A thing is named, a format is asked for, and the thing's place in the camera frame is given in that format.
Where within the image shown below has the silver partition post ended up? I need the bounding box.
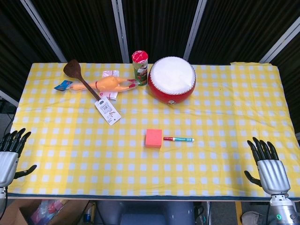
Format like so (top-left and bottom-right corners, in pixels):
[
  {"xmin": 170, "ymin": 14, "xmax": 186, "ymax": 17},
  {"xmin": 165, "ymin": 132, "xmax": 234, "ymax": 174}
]
[
  {"xmin": 183, "ymin": 0, "xmax": 208, "ymax": 61},
  {"xmin": 0, "ymin": 90, "xmax": 19, "ymax": 107},
  {"xmin": 259, "ymin": 22, "xmax": 300, "ymax": 64},
  {"xmin": 111, "ymin": 0, "xmax": 130, "ymax": 63},
  {"xmin": 20, "ymin": 0, "xmax": 68, "ymax": 63}
]

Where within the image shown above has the black pleated partition panel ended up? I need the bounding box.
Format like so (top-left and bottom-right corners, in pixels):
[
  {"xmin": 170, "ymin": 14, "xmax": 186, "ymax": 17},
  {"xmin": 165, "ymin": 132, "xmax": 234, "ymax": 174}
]
[
  {"xmin": 121, "ymin": 0, "xmax": 200, "ymax": 63},
  {"xmin": 30, "ymin": 0, "xmax": 125, "ymax": 63},
  {"xmin": 0, "ymin": 0, "xmax": 64, "ymax": 101},
  {"xmin": 188, "ymin": 0, "xmax": 300, "ymax": 64},
  {"xmin": 269, "ymin": 39, "xmax": 300, "ymax": 141}
]

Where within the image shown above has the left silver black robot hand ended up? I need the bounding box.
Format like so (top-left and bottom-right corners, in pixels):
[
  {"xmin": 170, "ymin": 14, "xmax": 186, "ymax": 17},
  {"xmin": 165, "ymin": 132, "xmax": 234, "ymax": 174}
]
[{"xmin": 0, "ymin": 127, "xmax": 38, "ymax": 188}]

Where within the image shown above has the red and teal marker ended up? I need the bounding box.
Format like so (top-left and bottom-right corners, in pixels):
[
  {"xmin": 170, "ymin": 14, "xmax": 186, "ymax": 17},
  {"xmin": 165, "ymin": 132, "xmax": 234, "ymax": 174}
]
[{"xmin": 163, "ymin": 136, "xmax": 195, "ymax": 143}]

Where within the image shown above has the dark wooden spatula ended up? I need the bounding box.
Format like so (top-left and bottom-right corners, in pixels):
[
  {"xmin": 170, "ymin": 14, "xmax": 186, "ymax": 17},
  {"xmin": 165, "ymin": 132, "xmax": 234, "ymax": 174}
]
[{"xmin": 63, "ymin": 59, "xmax": 102, "ymax": 100}]

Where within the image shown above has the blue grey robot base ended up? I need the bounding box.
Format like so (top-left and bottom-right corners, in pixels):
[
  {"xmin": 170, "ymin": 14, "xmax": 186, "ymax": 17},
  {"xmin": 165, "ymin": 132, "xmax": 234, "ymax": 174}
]
[{"xmin": 96, "ymin": 200, "xmax": 195, "ymax": 225}]

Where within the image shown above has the cardboard box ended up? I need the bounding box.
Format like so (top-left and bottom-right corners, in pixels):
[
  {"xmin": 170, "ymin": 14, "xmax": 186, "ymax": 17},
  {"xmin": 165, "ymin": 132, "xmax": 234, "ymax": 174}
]
[{"xmin": 4, "ymin": 199, "xmax": 94, "ymax": 225}]

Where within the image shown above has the blue card tag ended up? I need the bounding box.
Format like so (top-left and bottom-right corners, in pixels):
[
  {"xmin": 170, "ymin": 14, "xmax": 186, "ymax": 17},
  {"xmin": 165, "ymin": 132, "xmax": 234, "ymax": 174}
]
[{"xmin": 53, "ymin": 80, "xmax": 73, "ymax": 91}]

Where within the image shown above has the green Pringles can red lid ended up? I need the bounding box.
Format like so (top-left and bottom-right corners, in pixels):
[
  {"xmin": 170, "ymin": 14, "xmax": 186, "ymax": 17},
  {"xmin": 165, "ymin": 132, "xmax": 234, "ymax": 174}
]
[{"xmin": 131, "ymin": 50, "xmax": 150, "ymax": 87}]

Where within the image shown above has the white spatula label tag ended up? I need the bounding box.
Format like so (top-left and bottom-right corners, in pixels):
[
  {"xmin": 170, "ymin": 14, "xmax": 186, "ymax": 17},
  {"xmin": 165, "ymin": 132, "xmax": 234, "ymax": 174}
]
[{"xmin": 95, "ymin": 96, "xmax": 122, "ymax": 126}]

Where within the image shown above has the clear bag of colourful items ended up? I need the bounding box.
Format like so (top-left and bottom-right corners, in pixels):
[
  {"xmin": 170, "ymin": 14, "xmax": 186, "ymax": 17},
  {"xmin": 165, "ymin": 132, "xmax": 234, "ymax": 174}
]
[{"xmin": 30, "ymin": 199, "xmax": 68, "ymax": 223}]

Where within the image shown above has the red drum with white skin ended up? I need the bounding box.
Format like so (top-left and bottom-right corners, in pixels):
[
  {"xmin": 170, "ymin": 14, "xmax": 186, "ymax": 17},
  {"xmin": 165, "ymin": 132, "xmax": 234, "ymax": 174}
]
[{"xmin": 147, "ymin": 56, "xmax": 196, "ymax": 105}]

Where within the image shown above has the orange cube block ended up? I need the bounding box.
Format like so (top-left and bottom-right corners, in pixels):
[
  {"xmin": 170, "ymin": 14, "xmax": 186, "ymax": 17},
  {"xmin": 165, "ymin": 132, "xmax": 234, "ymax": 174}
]
[{"xmin": 144, "ymin": 128, "xmax": 163, "ymax": 149}]

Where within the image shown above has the orange rubber chicken toy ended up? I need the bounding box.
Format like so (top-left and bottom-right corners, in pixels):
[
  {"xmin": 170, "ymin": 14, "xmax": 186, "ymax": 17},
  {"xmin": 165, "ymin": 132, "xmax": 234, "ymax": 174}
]
[{"xmin": 69, "ymin": 76, "xmax": 139, "ymax": 92}]

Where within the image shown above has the yellow white checkered tablecloth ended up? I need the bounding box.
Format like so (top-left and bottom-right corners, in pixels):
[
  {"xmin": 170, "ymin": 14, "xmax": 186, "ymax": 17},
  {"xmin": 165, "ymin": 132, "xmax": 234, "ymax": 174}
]
[{"xmin": 9, "ymin": 61, "xmax": 300, "ymax": 199}]

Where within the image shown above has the white shoe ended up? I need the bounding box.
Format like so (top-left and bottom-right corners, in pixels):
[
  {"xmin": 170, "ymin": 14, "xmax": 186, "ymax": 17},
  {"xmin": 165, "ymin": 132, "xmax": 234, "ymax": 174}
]
[{"xmin": 241, "ymin": 210, "xmax": 264, "ymax": 225}]

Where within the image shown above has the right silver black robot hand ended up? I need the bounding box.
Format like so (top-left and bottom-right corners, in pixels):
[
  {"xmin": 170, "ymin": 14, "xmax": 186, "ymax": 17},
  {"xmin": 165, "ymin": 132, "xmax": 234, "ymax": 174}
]
[{"xmin": 244, "ymin": 137, "xmax": 291, "ymax": 195}]

